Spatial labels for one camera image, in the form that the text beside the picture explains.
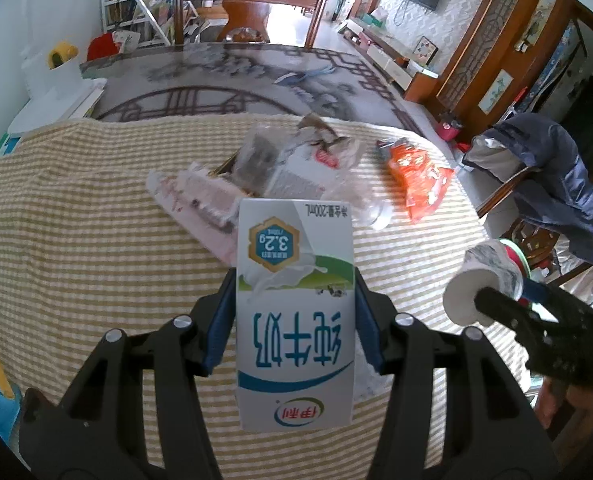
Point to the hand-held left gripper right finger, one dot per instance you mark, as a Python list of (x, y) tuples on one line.
[(369, 320)]

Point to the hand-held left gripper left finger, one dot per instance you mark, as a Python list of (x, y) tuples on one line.
[(221, 310)]

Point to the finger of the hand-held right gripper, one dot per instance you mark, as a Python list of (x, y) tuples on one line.
[(501, 310), (536, 291)]

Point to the red bin with green rim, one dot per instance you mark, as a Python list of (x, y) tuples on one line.
[(518, 260)]

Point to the printed paper cup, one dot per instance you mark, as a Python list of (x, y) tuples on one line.
[(476, 280)]

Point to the white blue milk carton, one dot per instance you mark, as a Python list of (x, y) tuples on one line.
[(296, 310)]

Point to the newspaper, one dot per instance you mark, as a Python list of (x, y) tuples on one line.
[(326, 135)]

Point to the pink plastic wrapper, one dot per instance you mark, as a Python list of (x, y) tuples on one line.
[(201, 210)]

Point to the carved wooden chair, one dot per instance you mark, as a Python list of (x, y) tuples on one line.
[(501, 192)]

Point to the clear plastic cup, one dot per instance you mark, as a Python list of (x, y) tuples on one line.
[(371, 212)]

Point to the blue jacket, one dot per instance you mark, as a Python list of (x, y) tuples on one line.
[(556, 170)]

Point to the striped woven table mat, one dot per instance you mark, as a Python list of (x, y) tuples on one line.
[(101, 260)]

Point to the white paper box red logo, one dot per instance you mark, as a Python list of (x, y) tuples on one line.
[(296, 180)]

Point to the clear plastic bag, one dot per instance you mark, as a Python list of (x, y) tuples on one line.
[(261, 160)]

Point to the orange snack bag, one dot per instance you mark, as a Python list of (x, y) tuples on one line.
[(416, 170)]

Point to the grey patterned table cover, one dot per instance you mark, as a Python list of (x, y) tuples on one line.
[(256, 85)]

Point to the television cabinet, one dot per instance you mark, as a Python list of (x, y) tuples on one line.
[(391, 55)]

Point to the framed star artwork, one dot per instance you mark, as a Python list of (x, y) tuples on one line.
[(425, 49)]

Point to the white plastic container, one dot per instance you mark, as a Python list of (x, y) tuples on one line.
[(51, 100)]

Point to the red bag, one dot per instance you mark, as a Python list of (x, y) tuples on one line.
[(101, 47)]

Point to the yellow plastic toy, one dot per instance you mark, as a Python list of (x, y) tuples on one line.
[(62, 54)]

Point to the white step ladder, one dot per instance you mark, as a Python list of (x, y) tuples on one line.
[(109, 10)]

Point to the flower wall picture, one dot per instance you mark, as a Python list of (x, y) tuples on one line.
[(496, 91)]

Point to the hanging wall scroll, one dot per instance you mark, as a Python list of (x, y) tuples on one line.
[(538, 20)]

